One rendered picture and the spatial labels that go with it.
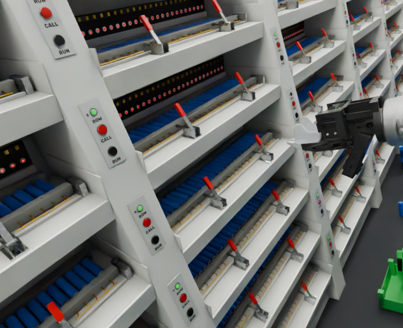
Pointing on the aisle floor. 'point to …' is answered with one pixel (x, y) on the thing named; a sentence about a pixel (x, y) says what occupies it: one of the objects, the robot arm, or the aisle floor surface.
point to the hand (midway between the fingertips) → (293, 144)
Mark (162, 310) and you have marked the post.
